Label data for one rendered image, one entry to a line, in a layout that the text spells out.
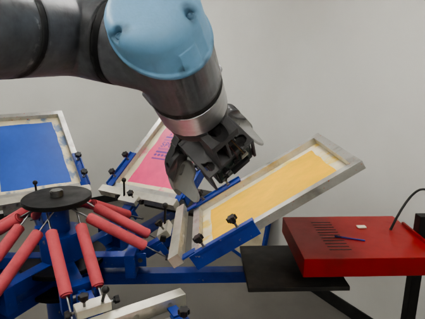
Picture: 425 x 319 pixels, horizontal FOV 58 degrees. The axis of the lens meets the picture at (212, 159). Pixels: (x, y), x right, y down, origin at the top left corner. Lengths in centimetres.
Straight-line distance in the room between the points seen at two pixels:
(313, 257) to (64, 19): 157
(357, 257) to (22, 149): 219
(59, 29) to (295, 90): 304
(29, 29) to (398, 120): 254
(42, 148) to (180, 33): 267
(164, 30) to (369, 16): 263
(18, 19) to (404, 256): 180
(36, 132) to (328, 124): 215
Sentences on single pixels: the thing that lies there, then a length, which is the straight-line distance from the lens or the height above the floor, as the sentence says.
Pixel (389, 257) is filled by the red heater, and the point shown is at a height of 111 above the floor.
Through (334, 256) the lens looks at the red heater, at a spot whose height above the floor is 110.
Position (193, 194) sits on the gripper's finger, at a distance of 54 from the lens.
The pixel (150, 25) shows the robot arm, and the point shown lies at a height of 196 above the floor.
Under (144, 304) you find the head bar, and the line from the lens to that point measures 158.
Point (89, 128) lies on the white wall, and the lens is 533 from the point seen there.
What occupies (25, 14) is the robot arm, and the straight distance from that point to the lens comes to 30.
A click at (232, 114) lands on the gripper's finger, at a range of 52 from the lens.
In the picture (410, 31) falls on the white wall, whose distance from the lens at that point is 269.
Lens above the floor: 194
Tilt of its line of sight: 15 degrees down
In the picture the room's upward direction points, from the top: straight up
